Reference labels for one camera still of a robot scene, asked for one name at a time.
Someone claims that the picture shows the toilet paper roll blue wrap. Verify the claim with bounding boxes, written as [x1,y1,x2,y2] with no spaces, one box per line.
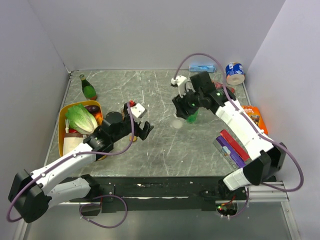
[225,62,245,85]

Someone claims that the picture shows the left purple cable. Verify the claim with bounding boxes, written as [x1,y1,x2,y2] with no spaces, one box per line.
[6,102,137,223]

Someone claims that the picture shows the purple cable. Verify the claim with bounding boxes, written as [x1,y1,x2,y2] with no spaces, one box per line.
[6,102,137,223]
[174,52,305,192]

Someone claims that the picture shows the red flat box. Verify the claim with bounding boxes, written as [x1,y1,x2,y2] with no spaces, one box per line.
[220,129,250,162]

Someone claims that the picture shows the green plastic bottle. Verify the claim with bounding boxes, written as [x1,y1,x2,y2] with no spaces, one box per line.
[186,110,199,124]

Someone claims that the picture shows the purple eggplant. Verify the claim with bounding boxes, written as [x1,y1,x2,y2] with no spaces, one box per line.
[85,105,100,114]

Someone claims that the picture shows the yellow plastic basket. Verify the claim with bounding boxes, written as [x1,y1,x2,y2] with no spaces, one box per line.
[58,100,103,157]

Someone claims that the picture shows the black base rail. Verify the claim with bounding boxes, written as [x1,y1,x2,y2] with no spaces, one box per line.
[71,176,247,213]

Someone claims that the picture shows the orange razor package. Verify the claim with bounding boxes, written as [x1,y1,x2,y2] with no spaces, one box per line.
[241,105,268,135]

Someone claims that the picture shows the blue tissue pack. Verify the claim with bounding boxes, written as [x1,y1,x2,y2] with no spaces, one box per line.
[188,64,216,73]

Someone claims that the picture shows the orange bottle cap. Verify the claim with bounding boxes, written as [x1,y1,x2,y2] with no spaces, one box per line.
[129,136,137,142]

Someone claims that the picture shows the red snack bag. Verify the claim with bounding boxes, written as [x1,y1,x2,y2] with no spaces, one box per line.
[211,79,236,95]

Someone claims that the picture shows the orange juice bottle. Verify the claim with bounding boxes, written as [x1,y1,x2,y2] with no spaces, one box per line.
[121,109,128,120]

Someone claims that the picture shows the dark green glass bottle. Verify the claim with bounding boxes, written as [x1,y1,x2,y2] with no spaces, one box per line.
[79,74,98,101]

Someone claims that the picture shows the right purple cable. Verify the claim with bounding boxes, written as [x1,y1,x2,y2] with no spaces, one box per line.
[174,52,305,192]

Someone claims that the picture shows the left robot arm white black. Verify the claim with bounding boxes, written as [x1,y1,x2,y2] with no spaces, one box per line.
[6,108,154,223]

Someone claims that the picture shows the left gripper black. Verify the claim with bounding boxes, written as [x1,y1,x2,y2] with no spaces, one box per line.
[111,104,154,143]

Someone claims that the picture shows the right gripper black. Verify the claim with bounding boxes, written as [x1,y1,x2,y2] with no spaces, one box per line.
[171,85,203,121]

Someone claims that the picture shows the purple chocolate bar box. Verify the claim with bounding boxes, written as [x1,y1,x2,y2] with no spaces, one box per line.
[213,136,246,170]

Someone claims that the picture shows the aluminium frame rail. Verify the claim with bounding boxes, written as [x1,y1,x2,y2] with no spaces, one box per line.
[216,184,289,204]

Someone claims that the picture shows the green lettuce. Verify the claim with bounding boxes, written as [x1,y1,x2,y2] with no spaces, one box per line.
[65,103,98,135]

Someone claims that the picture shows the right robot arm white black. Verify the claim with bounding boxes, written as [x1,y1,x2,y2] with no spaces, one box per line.
[171,71,286,200]

